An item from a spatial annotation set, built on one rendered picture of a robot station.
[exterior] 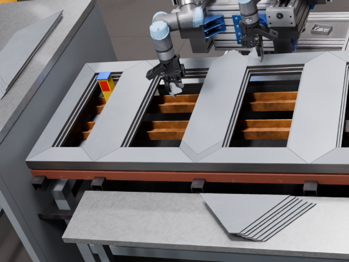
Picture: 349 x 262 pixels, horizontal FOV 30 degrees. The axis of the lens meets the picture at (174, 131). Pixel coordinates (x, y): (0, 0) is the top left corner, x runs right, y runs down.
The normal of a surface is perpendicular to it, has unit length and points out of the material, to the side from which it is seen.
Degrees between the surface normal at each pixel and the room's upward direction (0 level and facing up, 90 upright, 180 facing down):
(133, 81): 0
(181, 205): 0
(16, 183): 90
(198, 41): 90
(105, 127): 0
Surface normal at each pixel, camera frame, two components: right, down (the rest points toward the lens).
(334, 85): -0.23, -0.76
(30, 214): 0.94, 0.00
